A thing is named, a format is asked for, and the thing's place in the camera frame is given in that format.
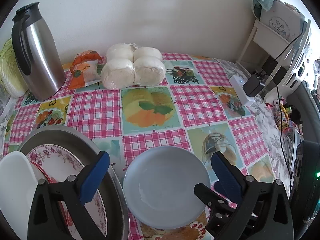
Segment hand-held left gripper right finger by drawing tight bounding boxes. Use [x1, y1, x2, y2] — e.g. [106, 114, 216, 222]
[211, 151, 294, 240]

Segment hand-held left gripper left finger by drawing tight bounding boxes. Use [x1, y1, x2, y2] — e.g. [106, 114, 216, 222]
[27, 151, 110, 240]

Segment pink floral round plate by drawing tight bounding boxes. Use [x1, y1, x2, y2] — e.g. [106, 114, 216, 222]
[26, 144, 108, 240]

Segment strawberry print bowl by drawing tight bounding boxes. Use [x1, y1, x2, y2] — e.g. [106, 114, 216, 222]
[30, 162, 75, 233]

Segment stainless steel basin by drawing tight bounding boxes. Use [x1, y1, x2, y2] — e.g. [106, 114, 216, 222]
[17, 126, 129, 240]

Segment white squarish bowl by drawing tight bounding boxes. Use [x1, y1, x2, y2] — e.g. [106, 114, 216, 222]
[0, 151, 40, 240]

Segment pink checkered tablecloth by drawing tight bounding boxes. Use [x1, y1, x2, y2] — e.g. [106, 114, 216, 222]
[0, 52, 274, 240]

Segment black electronic device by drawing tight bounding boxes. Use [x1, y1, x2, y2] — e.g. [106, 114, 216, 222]
[292, 140, 320, 225]

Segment colourful small packets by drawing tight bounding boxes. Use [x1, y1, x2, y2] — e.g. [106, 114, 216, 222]
[272, 104, 293, 130]

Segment white power strip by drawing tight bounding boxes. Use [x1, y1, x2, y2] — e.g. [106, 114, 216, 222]
[229, 75, 255, 107]

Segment black charger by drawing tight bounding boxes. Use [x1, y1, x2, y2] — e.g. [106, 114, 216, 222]
[244, 74, 267, 97]

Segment orange snack packet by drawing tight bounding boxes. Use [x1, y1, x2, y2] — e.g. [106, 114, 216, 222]
[68, 50, 105, 90]

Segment bag of steamed buns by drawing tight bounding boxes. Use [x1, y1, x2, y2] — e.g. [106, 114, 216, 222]
[100, 43, 167, 90]

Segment stainless steel thermos carafe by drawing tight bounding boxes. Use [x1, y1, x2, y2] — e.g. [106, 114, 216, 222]
[11, 2, 67, 101]

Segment napa cabbage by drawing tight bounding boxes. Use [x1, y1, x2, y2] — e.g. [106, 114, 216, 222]
[0, 38, 29, 98]

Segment white shelf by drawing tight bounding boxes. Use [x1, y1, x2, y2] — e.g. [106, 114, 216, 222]
[235, 19, 313, 90]

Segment white printed box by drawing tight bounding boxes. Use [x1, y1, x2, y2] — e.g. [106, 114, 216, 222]
[260, 0, 304, 42]

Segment green cloth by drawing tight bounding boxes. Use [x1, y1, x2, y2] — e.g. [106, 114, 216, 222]
[251, 0, 278, 18]

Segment black cable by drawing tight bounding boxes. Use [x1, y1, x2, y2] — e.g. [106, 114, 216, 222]
[275, 82, 294, 183]

